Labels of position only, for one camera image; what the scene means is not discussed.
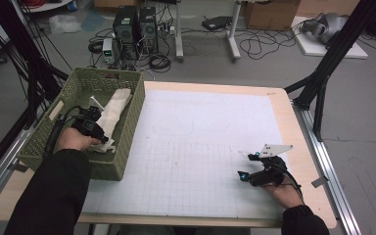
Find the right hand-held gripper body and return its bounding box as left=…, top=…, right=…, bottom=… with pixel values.
left=250, top=144, right=294, bottom=188

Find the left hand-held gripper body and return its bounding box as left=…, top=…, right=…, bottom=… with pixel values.
left=70, top=95, right=106, bottom=138

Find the cream cloth with orange spot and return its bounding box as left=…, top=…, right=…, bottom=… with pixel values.
left=89, top=87, right=134, bottom=155

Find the green plastic basket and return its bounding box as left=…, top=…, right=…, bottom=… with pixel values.
left=16, top=67, right=146, bottom=181

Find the person's left hand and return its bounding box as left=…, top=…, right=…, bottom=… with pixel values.
left=57, top=126, right=102, bottom=153

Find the person's right hand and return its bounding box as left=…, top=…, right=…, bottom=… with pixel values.
left=262, top=182, right=305, bottom=210

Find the white grid mat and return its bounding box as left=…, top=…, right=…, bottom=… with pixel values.
left=79, top=89, right=288, bottom=219

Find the grey power supply unit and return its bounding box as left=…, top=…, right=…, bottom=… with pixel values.
left=102, top=37, right=117, bottom=65

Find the clear plastic bag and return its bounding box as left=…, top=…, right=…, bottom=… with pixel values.
left=48, top=13, right=82, bottom=35

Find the black computer tower with fan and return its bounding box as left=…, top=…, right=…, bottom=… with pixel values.
left=139, top=6, right=160, bottom=55

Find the white round table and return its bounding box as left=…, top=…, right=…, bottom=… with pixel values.
left=19, top=0, right=76, bottom=14

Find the white floor board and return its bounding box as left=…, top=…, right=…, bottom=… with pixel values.
left=292, top=16, right=369, bottom=60

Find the grey rounded device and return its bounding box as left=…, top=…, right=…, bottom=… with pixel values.
left=300, top=12, right=349, bottom=45

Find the large cardboard box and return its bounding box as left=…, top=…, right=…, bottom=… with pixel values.
left=243, top=0, right=303, bottom=32

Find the black flat device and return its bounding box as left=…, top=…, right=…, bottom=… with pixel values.
left=201, top=15, right=233, bottom=32

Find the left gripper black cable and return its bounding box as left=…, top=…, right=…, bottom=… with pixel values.
left=43, top=106, right=86, bottom=158

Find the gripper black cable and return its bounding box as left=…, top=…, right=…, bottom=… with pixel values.
left=275, top=163, right=305, bottom=200
left=43, top=106, right=86, bottom=158

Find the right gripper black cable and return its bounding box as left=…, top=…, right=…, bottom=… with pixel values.
left=275, top=163, right=305, bottom=200

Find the grey metal bracket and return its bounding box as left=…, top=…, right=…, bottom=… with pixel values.
left=311, top=175, right=329, bottom=189

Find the aluminium rail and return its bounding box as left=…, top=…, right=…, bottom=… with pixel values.
left=0, top=125, right=35, bottom=213
left=292, top=101, right=363, bottom=235

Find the black metal frame stand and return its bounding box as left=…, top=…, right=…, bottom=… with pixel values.
left=0, top=0, right=70, bottom=131
left=283, top=0, right=376, bottom=143

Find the coiled black cable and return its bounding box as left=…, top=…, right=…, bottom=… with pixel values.
left=148, top=53, right=172, bottom=73

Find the tangle of black floor cables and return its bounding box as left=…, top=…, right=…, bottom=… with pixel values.
left=238, top=27, right=305, bottom=62

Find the white desk frame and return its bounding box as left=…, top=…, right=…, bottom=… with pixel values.
left=174, top=0, right=243, bottom=63

